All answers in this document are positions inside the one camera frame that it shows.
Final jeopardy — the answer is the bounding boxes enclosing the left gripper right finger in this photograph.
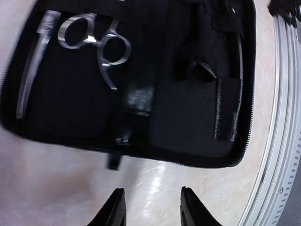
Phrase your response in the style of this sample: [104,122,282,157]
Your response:
[180,186,222,226]

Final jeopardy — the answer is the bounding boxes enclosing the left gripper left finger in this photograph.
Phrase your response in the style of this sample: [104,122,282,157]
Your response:
[87,188,127,226]

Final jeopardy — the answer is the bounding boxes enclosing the black tool pouch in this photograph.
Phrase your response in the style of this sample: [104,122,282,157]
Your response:
[0,0,256,169]

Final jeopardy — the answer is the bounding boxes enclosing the silver scissors black blades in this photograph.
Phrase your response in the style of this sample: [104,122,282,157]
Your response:
[16,10,61,119]

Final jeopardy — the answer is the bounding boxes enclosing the front aluminium rail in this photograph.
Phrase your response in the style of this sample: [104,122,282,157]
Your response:
[239,16,301,226]

